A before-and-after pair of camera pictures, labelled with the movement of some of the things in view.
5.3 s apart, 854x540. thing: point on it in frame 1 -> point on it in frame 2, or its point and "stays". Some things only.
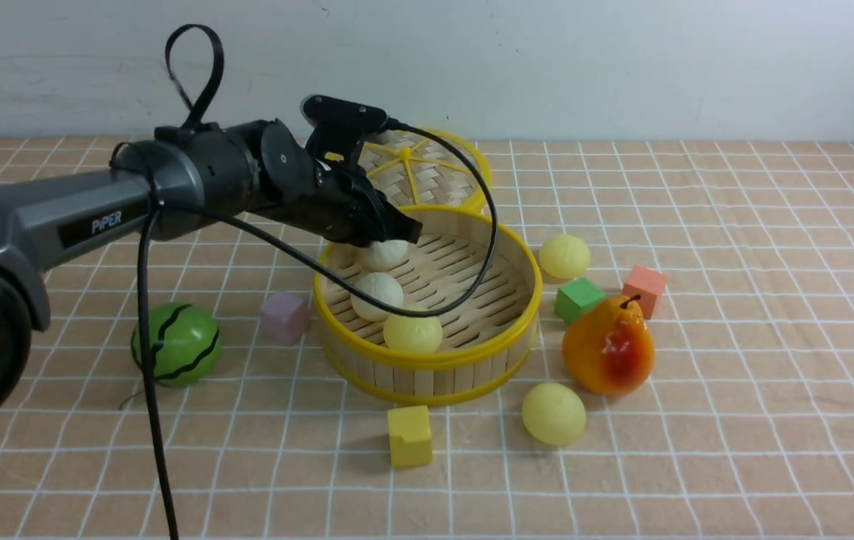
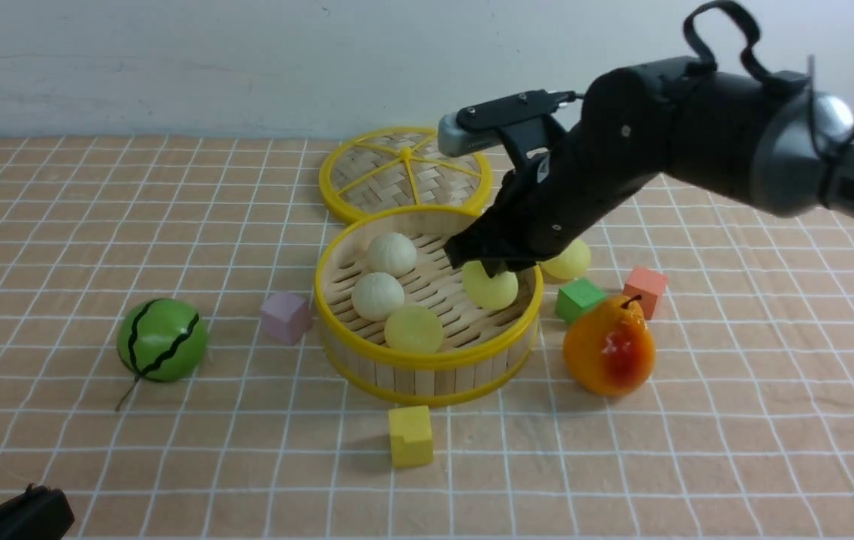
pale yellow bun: (554, 413) -> (499, 292)
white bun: (381, 286) stays
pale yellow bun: (564, 256) stays
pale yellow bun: (413, 334) stays
